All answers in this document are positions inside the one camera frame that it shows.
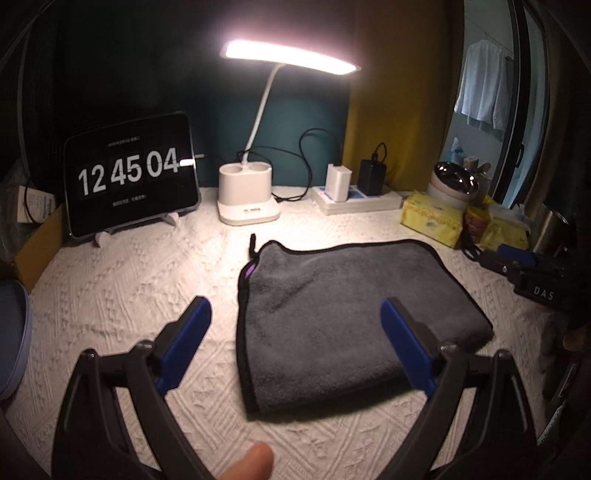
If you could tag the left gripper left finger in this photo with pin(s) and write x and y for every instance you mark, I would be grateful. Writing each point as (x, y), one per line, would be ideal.
(91, 439)

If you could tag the person's thumb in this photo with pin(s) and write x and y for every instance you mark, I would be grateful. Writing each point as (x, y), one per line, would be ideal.
(257, 464)

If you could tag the black scissors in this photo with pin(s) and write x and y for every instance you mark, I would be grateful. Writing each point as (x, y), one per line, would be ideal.
(471, 250)

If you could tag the grey microfibre towel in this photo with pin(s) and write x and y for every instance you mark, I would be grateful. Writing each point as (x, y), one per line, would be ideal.
(309, 326)

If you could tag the blue round container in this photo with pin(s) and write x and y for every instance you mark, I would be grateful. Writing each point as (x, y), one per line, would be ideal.
(15, 335)

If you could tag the small yellow tissue pack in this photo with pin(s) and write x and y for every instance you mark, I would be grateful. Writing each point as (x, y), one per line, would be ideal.
(504, 232)

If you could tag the white USB charger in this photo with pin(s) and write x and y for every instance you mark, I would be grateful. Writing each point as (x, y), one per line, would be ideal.
(337, 183)

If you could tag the red jar yellow lid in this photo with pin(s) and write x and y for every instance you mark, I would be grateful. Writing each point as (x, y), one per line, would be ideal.
(476, 220)

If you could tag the hanging white shirt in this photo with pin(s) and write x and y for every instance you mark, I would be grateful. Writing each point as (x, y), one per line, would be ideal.
(484, 93)

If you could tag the white desk lamp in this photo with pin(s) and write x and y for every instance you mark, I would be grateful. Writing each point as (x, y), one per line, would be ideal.
(244, 187)

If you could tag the tablet showing clock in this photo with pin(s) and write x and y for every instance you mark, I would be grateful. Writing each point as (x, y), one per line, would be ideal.
(136, 171)

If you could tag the white textured table cloth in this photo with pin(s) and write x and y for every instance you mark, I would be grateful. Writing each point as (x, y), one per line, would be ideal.
(109, 298)

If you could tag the white power strip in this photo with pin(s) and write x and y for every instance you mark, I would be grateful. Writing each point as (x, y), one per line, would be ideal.
(357, 202)

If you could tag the white bowl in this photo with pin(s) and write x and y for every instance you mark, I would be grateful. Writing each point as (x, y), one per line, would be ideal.
(446, 198)

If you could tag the black power adapter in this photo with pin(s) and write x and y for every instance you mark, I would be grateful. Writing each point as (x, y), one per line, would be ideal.
(371, 177)

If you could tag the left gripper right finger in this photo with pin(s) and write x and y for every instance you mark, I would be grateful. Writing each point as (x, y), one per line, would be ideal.
(499, 440)

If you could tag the cardboard box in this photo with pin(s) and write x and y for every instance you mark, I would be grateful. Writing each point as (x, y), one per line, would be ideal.
(39, 250)

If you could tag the steel cup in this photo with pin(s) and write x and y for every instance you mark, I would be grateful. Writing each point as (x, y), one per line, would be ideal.
(549, 232)

